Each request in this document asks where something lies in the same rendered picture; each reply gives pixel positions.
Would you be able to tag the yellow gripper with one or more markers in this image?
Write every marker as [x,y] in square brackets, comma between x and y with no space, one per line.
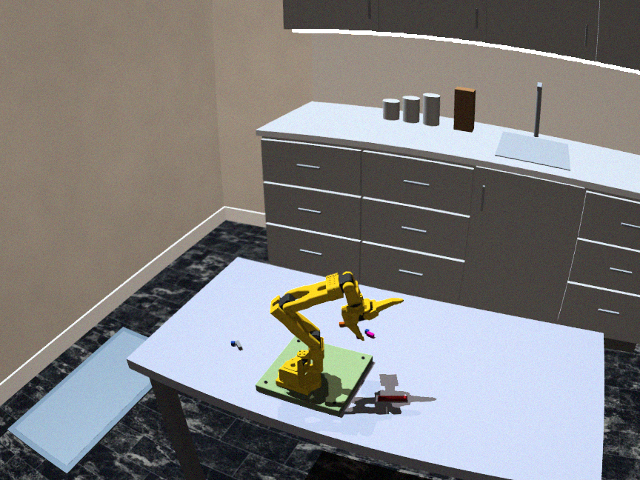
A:
[367,310]

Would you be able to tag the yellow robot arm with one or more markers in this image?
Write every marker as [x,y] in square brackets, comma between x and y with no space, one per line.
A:
[286,308]

